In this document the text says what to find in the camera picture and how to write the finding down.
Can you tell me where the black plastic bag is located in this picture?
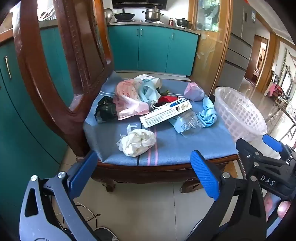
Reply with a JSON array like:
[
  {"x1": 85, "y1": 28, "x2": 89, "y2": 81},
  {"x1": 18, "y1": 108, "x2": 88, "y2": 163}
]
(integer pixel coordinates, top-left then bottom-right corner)
[{"x1": 95, "y1": 96, "x2": 118, "y2": 123}]

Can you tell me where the black lidded pot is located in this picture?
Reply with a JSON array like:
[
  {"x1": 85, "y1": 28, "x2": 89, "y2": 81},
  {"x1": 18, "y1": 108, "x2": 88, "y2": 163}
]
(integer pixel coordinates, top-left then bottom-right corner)
[{"x1": 175, "y1": 18, "x2": 192, "y2": 29}]

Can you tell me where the pink plastic bag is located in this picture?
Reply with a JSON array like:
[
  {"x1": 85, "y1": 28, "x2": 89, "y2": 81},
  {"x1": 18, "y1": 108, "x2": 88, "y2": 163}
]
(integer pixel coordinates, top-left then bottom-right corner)
[{"x1": 115, "y1": 79, "x2": 150, "y2": 121}]

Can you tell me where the carved wooden chair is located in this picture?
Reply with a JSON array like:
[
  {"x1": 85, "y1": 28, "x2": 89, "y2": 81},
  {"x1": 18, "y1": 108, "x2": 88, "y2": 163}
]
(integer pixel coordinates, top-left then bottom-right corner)
[{"x1": 13, "y1": 0, "x2": 240, "y2": 193}]

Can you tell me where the wooden door frame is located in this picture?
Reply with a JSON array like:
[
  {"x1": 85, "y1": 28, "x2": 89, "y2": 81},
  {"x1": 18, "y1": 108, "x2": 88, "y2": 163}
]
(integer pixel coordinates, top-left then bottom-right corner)
[{"x1": 245, "y1": 34, "x2": 270, "y2": 87}]

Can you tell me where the clear plastic wrapper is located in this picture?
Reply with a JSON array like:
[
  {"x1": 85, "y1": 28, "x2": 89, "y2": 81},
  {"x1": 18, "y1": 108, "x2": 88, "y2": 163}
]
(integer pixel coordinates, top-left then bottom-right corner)
[{"x1": 168, "y1": 111, "x2": 207, "y2": 136}]

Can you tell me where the black range hood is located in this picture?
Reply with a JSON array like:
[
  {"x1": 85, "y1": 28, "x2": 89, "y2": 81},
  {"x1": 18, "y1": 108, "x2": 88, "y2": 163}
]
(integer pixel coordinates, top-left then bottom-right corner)
[{"x1": 111, "y1": 0, "x2": 168, "y2": 10}]

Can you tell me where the red packet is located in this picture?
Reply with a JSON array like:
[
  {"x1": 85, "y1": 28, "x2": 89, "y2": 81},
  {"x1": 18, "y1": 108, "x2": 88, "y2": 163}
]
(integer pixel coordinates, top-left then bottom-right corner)
[{"x1": 158, "y1": 96, "x2": 179, "y2": 105}]

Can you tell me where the wooden glass door cabinet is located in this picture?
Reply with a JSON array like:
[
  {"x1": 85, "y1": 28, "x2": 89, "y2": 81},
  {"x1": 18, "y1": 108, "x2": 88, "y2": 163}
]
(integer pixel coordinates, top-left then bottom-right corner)
[{"x1": 188, "y1": 0, "x2": 232, "y2": 97}]

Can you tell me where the white and blue cardboard box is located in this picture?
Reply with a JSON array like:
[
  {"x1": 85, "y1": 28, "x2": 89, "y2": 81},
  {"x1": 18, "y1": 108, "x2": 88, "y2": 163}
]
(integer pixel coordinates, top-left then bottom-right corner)
[{"x1": 139, "y1": 98, "x2": 193, "y2": 128}]

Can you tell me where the teal kitchen cabinet with counter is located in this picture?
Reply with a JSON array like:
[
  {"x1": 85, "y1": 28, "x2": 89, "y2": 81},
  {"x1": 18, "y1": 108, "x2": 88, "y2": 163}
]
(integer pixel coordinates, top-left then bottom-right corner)
[{"x1": 107, "y1": 21, "x2": 201, "y2": 77}]

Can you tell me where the steel kettle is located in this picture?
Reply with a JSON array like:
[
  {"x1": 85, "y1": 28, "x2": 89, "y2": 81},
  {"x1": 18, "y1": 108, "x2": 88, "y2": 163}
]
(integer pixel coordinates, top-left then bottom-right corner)
[{"x1": 103, "y1": 8, "x2": 114, "y2": 24}]

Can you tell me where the dark shoe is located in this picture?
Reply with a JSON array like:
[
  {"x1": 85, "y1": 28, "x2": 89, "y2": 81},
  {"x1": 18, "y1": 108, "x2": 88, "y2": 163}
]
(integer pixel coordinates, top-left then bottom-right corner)
[{"x1": 94, "y1": 227, "x2": 119, "y2": 241}]

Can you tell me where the white floor cable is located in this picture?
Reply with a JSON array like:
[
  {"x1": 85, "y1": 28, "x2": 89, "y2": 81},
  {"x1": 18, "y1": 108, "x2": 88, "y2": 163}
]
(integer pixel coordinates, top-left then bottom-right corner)
[{"x1": 55, "y1": 201, "x2": 102, "y2": 234}]

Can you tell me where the grey refrigerator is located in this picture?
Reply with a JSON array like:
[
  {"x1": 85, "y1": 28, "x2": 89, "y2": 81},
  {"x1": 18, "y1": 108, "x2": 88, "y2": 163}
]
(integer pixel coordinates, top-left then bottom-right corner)
[{"x1": 218, "y1": 0, "x2": 257, "y2": 92}]

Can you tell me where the white plastic basket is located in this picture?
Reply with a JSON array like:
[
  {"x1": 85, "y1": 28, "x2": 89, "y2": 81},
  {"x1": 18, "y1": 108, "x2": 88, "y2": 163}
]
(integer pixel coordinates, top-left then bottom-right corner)
[{"x1": 214, "y1": 86, "x2": 268, "y2": 142}]

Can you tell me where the light blue plastic bag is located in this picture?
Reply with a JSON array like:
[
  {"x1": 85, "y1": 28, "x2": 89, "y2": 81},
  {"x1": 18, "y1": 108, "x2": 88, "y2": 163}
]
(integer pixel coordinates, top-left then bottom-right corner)
[{"x1": 139, "y1": 79, "x2": 161, "y2": 103}]

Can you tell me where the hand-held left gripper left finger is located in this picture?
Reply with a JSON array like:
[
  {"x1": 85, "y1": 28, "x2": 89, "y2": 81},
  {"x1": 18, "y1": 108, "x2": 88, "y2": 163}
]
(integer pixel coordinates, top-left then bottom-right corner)
[{"x1": 19, "y1": 151, "x2": 99, "y2": 241}]

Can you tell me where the steel cooking pot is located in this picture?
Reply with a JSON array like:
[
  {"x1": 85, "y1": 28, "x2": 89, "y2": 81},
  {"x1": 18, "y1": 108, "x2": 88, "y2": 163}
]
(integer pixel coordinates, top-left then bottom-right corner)
[{"x1": 142, "y1": 6, "x2": 164, "y2": 21}]

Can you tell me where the person's right hand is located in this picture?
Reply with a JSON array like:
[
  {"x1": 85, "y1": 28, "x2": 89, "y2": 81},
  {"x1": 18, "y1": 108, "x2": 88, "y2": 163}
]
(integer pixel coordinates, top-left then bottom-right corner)
[{"x1": 264, "y1": 191, "x2": 292, "y2": 220}]

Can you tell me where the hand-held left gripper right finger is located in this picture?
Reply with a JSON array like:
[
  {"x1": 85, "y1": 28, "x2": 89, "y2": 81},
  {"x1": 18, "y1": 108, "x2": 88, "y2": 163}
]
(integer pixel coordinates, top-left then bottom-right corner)
[{"x1": 190, "y1": 150, "x2": 269, "y2": 241}]

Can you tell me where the teal side cabinet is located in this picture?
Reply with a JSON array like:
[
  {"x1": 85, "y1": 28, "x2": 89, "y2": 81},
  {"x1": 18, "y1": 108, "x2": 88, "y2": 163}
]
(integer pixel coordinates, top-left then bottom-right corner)
[{"x1": 0, "y1": 20, "x2": 75, "y2": 232}]

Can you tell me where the rack with pink cloth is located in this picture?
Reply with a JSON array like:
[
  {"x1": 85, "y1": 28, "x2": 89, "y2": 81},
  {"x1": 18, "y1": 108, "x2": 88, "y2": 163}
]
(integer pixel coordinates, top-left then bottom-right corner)
[{"x1": 265, "y1": 70, "x2": 296, "y2": 107}]

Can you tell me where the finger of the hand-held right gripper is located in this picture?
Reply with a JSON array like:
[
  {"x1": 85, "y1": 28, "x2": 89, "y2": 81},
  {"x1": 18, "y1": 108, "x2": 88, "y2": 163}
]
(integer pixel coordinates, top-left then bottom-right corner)
[
  {"x1": 236, "y1": 138, "x2": 287, "y2": 172},
  {"x1": 262, "y1": 134, "x2": 296, "y2": 161}
]

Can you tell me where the crumpled purple plastic bag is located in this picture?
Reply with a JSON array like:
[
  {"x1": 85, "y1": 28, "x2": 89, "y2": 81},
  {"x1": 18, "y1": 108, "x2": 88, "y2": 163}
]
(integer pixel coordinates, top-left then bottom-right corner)
[{"x1": 184, "y1": 82, "x2": 205, "y2": 102}]

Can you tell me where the light blue face mask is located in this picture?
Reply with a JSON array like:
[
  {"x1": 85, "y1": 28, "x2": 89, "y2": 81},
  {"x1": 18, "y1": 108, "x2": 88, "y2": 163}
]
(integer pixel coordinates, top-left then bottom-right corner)
[{"x1": 198, "y1": 96, "x2": 218, "y2": 128}]

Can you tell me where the black wok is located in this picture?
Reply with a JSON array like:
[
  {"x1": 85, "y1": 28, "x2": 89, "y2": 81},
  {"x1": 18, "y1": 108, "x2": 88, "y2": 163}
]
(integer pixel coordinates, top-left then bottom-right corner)
[{"x1": 114, "y1": 13, "x2": 135, "y2": 22}]

